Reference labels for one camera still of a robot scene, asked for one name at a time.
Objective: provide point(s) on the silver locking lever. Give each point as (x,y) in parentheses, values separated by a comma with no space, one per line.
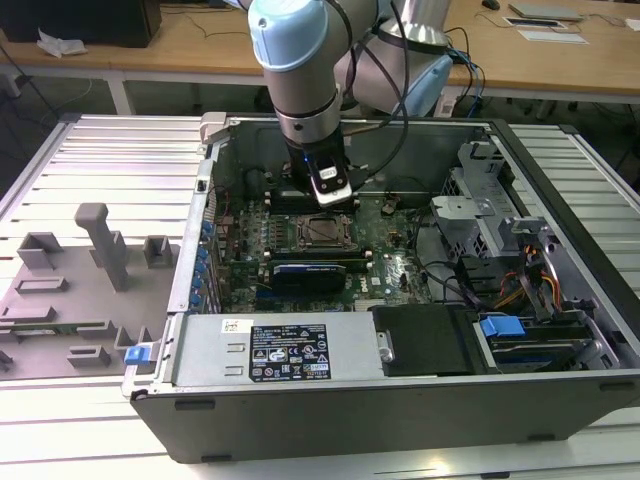
(325,247)

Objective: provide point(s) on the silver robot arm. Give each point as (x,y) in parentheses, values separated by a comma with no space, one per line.
(300,75)

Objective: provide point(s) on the black RAM slot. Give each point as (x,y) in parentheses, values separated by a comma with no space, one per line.
(320,257)
(292,200)
(357,269)
(292,190)
(357,263)
(292,195)
(320,252)
(292,206)

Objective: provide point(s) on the silver coin battery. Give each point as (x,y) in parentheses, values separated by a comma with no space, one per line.
(390,205)

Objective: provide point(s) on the blue card clip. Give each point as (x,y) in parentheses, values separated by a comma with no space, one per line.
(200,268)
(202,255)
(207,228)
(195,300)
(197,284)

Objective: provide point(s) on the small graphics card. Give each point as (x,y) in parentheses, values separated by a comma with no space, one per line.
(307,277)

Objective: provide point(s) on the green motherboard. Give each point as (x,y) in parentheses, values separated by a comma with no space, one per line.
(395,240)

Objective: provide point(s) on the wooden desk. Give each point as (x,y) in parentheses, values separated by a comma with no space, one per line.
(175,55)
(550,65)

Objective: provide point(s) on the metal drive cage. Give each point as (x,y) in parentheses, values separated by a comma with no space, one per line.
(465,225)

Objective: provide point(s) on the silver power supply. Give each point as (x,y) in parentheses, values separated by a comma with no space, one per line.
(210,350)

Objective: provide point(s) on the black plastic shroud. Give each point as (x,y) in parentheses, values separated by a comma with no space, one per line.
(425,340)

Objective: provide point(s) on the dark computer mouse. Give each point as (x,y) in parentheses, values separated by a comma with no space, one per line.
(491,4)

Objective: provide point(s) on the blue case latch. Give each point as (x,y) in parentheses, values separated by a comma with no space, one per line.
(136,356)

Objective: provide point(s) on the blue disk carrier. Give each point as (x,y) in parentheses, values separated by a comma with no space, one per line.
(500,327)

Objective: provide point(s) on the grey PC case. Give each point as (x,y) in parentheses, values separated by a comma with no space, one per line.
(350,420)

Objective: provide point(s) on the grey parts rack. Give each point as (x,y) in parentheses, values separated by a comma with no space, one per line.
(75,300)

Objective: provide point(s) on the white crumpled paper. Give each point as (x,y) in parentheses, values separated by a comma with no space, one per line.
(62,44)

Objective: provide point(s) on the black computer tower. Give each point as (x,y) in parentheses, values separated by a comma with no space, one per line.
(75,20)

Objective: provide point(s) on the white paper sheet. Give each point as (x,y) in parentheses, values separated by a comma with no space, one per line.
(552,36)

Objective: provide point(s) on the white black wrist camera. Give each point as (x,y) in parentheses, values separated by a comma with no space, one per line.
(330,185)

